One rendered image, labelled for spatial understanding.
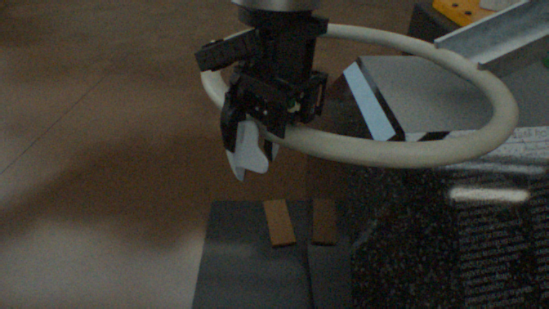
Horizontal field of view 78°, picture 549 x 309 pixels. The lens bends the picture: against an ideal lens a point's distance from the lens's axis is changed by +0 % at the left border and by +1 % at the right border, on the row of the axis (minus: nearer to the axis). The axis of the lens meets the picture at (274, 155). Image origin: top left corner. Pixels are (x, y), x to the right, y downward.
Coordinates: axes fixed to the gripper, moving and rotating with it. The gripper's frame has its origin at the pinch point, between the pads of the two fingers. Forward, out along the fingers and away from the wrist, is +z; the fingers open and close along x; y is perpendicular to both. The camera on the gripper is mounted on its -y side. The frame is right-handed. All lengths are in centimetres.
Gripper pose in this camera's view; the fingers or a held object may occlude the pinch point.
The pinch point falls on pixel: (253, 159)
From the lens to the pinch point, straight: 45.6
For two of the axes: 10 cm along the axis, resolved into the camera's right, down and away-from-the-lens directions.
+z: -0.7, 8.0, 6.0
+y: 7.5, 4.4, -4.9
